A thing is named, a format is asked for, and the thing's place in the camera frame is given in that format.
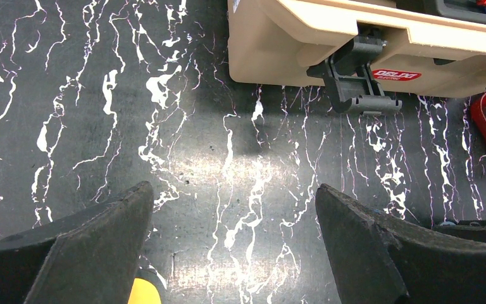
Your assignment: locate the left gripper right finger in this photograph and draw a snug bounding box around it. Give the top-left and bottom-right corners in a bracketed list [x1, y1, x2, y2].
[315, 184, 486, 303]

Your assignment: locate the tan plastic toolbox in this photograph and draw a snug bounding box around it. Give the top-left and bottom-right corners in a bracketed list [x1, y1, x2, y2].
[227, 1, 486, 113]

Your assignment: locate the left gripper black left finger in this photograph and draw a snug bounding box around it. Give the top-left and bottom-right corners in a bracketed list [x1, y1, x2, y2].
[0, 181, 153, 303]

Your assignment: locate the orange round coaster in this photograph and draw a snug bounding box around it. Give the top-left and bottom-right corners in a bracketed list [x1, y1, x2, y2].
[127, 277, 162, 304]

